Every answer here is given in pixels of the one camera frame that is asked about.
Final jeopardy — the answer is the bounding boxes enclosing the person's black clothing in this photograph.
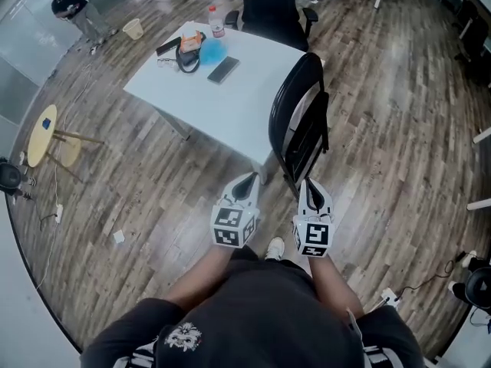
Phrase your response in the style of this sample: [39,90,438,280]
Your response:
[79,245,426,368]

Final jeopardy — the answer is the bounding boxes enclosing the black flat case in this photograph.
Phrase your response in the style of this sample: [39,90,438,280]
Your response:
[155,37,182,58]

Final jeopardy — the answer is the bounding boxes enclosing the black headphones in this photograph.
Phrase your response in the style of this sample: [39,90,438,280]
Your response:
[175,45,202,76]

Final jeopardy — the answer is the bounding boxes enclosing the black folding chair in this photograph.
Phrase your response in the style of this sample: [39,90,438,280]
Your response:
[268,51,331,201]

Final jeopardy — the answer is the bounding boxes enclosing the blue round fan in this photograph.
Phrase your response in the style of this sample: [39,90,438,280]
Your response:
[199,37,231,66]

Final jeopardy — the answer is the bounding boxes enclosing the round yellow wooden table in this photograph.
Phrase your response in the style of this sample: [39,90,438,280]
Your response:
[27,103,105,184]

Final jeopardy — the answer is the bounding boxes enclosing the black cable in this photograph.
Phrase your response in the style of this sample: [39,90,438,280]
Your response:
[394,259,456,299]

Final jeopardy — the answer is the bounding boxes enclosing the clear bottle with red cap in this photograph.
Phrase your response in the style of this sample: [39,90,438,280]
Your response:
[208,5,226,39]

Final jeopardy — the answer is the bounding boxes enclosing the person's right forearm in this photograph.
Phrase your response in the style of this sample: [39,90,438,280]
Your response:
[308,255,366,318]

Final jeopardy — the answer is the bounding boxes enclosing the black office chair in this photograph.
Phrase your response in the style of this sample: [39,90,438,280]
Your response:
[453,0,491,88]
[223,0,320,53]

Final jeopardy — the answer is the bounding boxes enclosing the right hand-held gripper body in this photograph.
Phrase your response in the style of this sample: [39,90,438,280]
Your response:
[292,208,338,261]

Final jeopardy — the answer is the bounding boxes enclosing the person's left forearm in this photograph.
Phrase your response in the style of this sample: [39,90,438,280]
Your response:
[163,243,233,316]

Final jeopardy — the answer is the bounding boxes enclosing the white table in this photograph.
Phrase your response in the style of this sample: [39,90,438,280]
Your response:
[122,21,308,186]

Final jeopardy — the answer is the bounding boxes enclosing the beige waste basket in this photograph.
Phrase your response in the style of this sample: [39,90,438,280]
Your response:
[122,18,145,41]

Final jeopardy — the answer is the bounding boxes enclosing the black smartphone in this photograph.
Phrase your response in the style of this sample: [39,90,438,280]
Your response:
[206,55,241,85]

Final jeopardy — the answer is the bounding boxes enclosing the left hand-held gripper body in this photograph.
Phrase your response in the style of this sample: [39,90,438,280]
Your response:
[209,199,260,249]

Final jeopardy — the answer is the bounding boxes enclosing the person's white shoe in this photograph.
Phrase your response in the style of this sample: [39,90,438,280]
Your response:
[264,236,286,262]

